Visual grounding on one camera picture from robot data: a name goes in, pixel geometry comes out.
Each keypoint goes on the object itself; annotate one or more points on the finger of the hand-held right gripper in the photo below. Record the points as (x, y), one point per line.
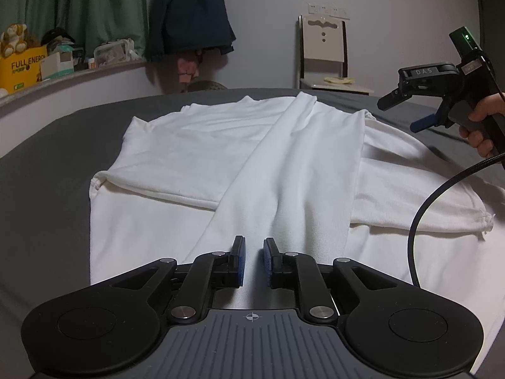
(390, 100)
(424, 122)

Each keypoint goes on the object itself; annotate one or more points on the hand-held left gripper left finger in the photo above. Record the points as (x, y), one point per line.
(241, 262)

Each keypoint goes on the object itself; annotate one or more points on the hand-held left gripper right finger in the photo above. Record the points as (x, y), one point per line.
(267, 262)

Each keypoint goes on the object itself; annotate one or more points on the white long-sleeved shirt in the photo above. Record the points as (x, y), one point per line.
(276, 158)

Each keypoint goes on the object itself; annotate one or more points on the person's right hand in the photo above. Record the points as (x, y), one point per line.
(491, 106)

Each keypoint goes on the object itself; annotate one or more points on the pale yellow cloth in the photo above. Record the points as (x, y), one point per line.
(339, 80)

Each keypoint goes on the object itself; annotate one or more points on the cream wooden chair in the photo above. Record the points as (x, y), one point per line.
(321, 47)

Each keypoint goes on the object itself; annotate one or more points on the dark door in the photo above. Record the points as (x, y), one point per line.
(491, 15)

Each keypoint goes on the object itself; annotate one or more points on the woven basket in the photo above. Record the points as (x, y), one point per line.
(207, 87)

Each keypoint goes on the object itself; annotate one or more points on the pink hanging item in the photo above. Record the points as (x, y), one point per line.
(187, 67)

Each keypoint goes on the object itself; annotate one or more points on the dark blue hanging jacket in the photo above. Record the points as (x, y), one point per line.
(189, 12)

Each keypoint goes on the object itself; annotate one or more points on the white and green box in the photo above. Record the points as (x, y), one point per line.
(55, 65)

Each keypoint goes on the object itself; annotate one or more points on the black cap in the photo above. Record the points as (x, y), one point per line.
(57, 37)

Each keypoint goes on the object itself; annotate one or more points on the yellow cardboard box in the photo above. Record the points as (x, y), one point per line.
(19, 73)

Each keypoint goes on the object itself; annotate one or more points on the green curtain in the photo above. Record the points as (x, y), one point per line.
(98, 4)

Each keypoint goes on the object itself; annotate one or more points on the brown plush toy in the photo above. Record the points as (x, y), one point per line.
(14, 39)

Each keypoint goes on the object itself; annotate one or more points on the white wall socket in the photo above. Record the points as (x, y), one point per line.
(327, 10)

